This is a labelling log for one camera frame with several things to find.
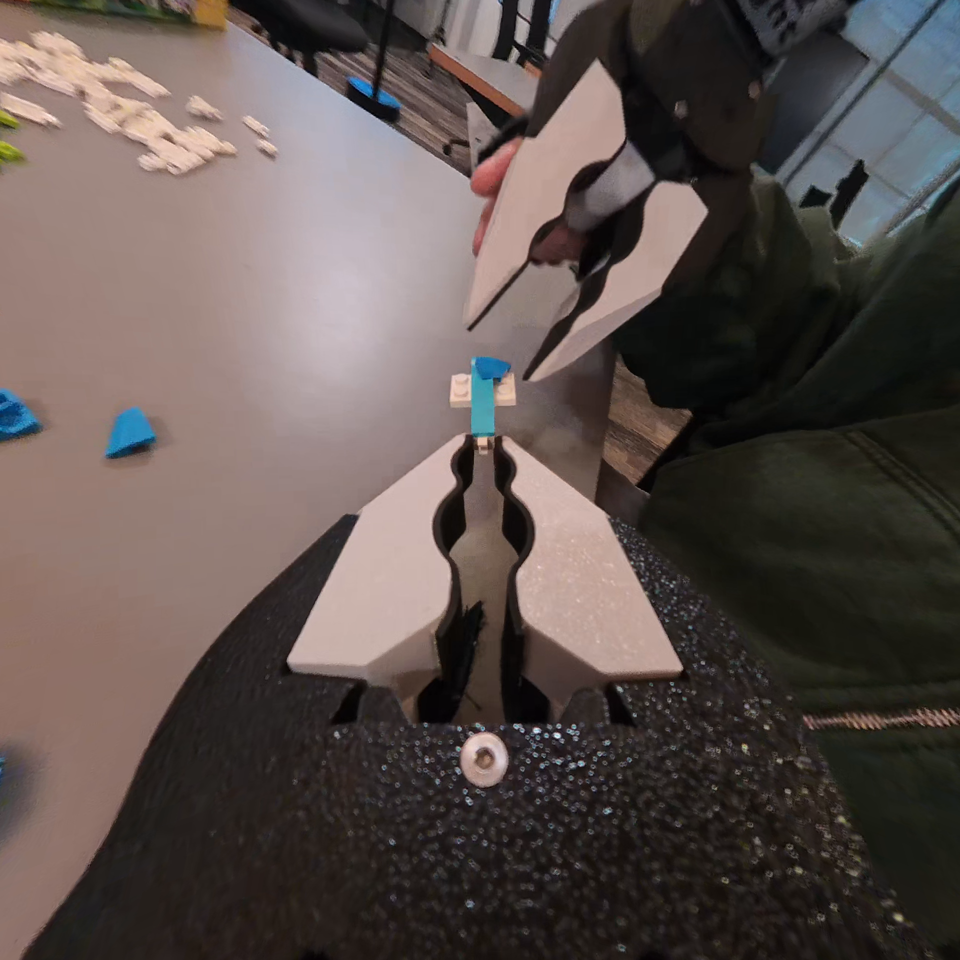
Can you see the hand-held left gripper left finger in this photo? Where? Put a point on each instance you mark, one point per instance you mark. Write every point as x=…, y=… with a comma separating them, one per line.
x=375, y=592

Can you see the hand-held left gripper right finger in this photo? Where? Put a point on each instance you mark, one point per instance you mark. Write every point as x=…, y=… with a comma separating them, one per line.
x=592, y=600

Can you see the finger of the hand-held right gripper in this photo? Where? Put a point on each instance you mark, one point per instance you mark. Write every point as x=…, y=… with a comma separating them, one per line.
x=645, y=277
x=540, y=172

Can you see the small blue lego assembly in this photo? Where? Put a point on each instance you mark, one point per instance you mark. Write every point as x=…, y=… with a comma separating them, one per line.
x=484, y=409

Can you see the person's right forearm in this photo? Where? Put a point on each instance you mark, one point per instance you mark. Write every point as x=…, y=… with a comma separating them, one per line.
x=750, y=315

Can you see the blue lego slope piece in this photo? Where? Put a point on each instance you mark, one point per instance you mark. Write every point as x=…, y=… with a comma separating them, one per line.
x=131, y=435

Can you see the pile of white lego pieces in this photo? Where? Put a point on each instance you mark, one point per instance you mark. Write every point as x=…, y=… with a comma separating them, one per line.
x=150, y=127

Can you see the pile of blue lego bricks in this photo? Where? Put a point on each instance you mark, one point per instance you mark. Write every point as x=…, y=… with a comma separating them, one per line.
x=15, y=416

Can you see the person's right hand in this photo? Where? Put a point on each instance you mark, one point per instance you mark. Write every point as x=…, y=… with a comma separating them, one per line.
x=495, y=187

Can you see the small wooden-edged table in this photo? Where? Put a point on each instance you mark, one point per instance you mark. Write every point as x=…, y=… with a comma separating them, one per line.
x=487, y=75

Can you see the black stand with blue base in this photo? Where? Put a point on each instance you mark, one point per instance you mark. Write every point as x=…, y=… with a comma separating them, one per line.
x=373, y=94

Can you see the person's green jacket torso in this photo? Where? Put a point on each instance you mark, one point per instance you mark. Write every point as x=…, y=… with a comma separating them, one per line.
x=825, y=562

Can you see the black office chair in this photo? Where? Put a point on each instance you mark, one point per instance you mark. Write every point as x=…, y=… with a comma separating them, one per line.
x=315, y=30

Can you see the colourful cardboard box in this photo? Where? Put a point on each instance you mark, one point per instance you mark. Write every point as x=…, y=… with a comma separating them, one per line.
x=112, y=9

